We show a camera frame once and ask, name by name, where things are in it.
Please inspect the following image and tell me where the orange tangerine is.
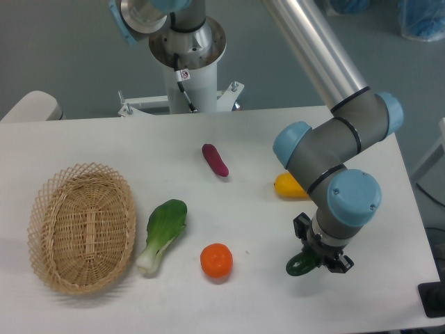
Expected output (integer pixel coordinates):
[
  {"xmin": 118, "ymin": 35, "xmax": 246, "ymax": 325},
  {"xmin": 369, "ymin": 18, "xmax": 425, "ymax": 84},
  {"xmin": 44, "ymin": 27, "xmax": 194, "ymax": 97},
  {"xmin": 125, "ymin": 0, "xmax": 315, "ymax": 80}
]
[{"xmin": 200, "ymin": 244, "xmax": 233, "ymax": 278}]

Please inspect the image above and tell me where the purple sweet potato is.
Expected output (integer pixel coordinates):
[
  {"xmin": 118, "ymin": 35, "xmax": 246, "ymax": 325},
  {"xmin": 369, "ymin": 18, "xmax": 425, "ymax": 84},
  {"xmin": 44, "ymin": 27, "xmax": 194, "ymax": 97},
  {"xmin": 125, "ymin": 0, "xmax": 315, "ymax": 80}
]
[{"xmin": 202, "ymin": 143, "xmax": 229, "ymax": 177}]

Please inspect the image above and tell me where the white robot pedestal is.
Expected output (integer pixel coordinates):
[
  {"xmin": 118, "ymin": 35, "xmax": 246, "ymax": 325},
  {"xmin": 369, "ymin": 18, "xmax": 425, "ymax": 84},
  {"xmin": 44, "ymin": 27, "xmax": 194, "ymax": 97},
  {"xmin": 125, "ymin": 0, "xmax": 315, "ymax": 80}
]
[{"xmin": 119, "ymin": 17, "xmax": 245, "ymax": 117}]

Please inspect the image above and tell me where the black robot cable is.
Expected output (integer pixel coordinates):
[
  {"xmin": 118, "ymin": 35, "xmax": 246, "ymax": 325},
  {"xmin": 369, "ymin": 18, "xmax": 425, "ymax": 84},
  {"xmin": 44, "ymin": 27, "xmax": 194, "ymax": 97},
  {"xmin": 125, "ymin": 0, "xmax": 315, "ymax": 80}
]
[{"xmin": 172, "ymin": 51, "xmax": 198, "ymax": 113}]

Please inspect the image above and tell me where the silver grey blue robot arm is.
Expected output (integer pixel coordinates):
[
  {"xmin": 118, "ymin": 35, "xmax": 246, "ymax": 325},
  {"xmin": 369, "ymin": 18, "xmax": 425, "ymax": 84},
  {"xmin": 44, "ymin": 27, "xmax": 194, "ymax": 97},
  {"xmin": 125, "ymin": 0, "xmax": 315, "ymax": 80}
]
[{"xmin": 108, "ymin": 1, "xmax": 403, "ymax": 276}]

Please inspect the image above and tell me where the dark green cucumber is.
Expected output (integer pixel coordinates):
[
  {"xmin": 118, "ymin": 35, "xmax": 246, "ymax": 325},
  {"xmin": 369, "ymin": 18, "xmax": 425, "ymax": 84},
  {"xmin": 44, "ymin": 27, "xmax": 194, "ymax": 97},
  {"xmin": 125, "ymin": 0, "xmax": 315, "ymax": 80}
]
[{"xmin": 286, "ymin": 251, "xmax": 321, "ymax": 277}]

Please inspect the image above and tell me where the black device at table edge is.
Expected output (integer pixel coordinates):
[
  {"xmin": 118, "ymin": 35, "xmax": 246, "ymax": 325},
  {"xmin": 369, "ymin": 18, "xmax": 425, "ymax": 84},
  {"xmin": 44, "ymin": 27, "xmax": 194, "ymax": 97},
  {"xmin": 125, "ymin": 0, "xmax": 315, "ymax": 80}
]
[{"xmin": 418, "ymin": 282, "xmax": 444, "ymax": 318}]

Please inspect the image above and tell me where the white furniture frame right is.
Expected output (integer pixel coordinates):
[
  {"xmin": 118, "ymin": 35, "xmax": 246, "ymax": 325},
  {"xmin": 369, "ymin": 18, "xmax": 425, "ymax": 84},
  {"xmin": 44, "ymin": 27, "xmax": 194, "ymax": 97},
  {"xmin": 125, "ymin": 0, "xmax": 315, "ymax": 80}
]
[{"xmin": 410, "ymin": 118, "xmax": 444, "ymax": 182}]

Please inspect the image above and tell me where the green bok choy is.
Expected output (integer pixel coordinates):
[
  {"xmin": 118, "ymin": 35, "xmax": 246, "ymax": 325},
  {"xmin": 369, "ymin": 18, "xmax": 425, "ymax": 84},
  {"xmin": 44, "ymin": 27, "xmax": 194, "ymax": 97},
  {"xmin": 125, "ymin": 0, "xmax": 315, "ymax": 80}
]
[{"xmin": 136, "ymin": 199, "xmax": 188, "ymax": 276}]

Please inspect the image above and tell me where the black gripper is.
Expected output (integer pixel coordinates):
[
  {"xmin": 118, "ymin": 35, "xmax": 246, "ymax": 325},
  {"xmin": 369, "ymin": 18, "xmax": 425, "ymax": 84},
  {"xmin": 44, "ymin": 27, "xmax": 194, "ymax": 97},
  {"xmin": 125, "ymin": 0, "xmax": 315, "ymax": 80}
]
[{"xmin": 293, "ymin": 213, "xmax": 354, "ymax": 273}]

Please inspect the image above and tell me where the white chair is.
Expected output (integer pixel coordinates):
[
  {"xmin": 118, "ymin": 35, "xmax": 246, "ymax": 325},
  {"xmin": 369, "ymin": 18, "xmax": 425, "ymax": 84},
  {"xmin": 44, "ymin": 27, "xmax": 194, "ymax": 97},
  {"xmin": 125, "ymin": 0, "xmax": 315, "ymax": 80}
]
[{"xmin": 1, "ymin": 90, "xmax": 66, "ymax": 124}]

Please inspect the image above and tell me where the woven wicker basket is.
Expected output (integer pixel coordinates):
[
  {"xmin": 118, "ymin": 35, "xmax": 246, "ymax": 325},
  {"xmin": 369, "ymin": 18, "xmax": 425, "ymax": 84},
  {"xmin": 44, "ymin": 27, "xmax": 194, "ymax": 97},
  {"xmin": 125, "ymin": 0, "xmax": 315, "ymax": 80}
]
[{"xmin": 27, "ymin": 163, "xmax": 136, "ymax": 295}]

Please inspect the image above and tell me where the yellow pepper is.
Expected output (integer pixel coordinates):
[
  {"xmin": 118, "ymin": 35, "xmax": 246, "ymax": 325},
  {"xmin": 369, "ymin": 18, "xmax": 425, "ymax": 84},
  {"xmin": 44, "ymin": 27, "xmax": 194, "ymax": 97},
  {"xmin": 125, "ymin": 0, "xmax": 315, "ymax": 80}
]
[{"xmin": 274, "ymin": 172, "xmax": 309, "ymax": 199}]

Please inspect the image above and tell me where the blue plastic bag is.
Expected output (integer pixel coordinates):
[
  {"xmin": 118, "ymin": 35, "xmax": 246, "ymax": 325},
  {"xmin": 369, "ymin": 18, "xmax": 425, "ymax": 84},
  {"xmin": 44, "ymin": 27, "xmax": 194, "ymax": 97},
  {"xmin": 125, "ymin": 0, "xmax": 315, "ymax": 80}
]
[{"xmin": 398, "ymin": 0, "xmax": 444, "ymax": 42}]

